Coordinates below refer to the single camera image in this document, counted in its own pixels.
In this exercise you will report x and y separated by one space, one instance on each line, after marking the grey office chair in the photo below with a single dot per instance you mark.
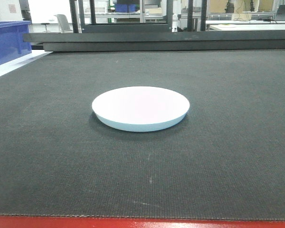
63 24

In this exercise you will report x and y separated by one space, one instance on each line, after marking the white background table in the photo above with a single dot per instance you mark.
252 25

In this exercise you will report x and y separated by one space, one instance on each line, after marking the blue plastic crate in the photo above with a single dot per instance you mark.
12 45

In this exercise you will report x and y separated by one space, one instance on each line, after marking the black round stool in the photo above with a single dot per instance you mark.
45 24

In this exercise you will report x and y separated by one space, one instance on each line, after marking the dark woven table mat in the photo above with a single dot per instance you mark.
224 160

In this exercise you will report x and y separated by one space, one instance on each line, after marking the white round plate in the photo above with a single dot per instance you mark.
140 108

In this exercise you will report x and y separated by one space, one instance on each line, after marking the black metal frame rail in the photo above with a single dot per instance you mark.
156 41

